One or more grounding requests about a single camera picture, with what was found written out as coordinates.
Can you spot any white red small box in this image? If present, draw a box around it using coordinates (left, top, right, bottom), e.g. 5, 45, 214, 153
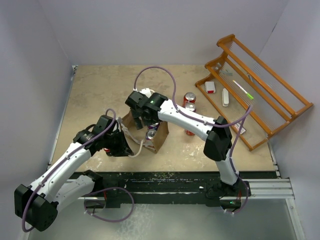
204, 81, 216, 94

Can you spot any small dark red-capped bottle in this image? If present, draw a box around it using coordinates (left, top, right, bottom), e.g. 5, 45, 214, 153
103, 148, 110, 154

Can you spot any red white flat packet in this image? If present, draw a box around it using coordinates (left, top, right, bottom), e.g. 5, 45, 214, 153
233, 121, 248, 135

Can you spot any purple Fanta can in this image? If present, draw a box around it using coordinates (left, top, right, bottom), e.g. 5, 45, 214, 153
184, 102, 197, 113

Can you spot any wooden tiered rack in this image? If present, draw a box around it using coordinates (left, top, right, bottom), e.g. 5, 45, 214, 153
195, 34, 313, 151

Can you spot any green tipped white pen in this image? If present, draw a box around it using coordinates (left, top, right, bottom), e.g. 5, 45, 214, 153
232, 80, 254, 100

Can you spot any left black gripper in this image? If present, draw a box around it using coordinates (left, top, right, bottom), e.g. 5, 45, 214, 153
103, 129, 134, 157

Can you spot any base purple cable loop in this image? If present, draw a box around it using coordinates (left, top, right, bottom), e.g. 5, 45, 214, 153
83, 186, 135, 223

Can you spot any patterned canvas tote bag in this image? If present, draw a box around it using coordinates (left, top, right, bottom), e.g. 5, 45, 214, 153
117, 111, 169, 158

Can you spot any red cola can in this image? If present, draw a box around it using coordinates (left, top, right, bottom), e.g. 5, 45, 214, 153
182, 92, 197, 107

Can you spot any white oblong case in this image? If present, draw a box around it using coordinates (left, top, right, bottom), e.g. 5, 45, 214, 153
221, 88, 230, 107

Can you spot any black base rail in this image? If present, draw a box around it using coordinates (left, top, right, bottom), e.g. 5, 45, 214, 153
83, 170, 277, 209

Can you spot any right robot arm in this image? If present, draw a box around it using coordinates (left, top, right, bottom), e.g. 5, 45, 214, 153
125, 91, 240, 196

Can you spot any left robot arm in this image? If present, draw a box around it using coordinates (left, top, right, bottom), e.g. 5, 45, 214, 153
14, 115, 134, 233

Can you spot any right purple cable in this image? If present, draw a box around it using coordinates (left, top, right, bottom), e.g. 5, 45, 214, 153
133, 65, 253, 216

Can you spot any purple soda can front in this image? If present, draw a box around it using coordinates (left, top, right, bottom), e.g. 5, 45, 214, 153
145, 129, 157, 141

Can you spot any red soda can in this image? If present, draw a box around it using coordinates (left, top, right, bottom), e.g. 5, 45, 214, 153
184, 129, 195, 136

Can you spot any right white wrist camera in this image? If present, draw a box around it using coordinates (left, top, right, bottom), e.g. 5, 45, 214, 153
133, 87, 155, 98

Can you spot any purple soda can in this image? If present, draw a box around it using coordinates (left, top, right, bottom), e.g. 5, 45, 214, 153
148, 122, 160, 130
145, 129, 157, 141

